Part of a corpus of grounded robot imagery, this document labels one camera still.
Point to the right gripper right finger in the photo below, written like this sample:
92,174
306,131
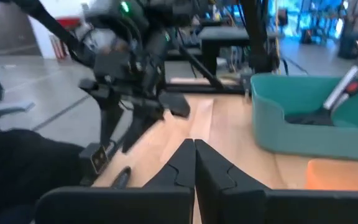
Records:
291,208

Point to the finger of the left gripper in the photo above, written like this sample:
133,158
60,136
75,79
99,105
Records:
141,124
110,121

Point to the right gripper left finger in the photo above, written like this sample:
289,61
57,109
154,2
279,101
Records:
120,205

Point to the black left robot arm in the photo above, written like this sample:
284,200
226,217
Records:
113,65

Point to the wooden box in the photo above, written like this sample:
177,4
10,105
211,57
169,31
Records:
337,175

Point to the teal plastic bin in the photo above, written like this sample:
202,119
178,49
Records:
291,143

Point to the black office chair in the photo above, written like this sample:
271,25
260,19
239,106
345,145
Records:
26,168

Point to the dark grey desk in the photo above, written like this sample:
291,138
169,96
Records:
222,34

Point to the red box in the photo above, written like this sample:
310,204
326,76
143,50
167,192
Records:
68,22

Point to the black diagonal frame brace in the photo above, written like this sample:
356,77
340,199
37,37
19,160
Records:
204,70

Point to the black frame base rail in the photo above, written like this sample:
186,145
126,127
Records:
228,89

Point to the black frame upright post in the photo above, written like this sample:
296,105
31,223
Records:
256,37

